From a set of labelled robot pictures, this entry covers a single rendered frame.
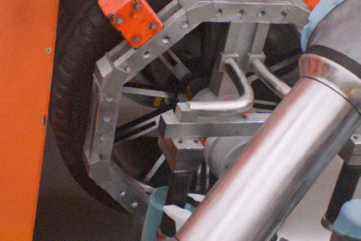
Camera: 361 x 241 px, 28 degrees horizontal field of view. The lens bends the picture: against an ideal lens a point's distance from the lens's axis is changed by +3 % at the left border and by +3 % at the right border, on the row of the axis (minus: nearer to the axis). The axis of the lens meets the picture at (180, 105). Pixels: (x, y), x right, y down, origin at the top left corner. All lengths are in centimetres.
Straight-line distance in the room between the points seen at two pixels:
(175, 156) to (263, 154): 41
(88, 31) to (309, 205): 165
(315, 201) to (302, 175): 207
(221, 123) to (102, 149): 30
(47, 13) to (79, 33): 48
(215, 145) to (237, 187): 57
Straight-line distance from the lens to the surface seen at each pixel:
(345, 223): 112
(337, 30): 84
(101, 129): 138
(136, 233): 188
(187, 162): 120
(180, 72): 149
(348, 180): 138
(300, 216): 277
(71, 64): 139
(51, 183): 265
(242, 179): 79
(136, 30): 129
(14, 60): 93
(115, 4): 128
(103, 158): 142
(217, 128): 122
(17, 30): 92
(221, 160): 133
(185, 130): 120
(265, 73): 135
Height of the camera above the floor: 158
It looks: 29 degrees down
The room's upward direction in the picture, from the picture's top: 12 degrees clockwise
